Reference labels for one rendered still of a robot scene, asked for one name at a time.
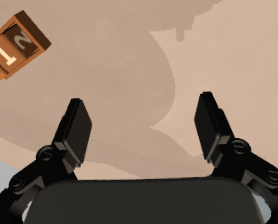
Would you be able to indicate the brown wooden tray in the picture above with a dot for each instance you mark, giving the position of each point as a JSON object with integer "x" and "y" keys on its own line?
{"x": 32, "y": 31}

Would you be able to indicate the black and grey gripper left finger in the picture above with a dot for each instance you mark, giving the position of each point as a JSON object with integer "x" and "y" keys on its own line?
{"x": 67, "y": 151}

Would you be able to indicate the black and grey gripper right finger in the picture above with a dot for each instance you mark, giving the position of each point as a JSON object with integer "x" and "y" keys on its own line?
{"x": 219, "y": 144}

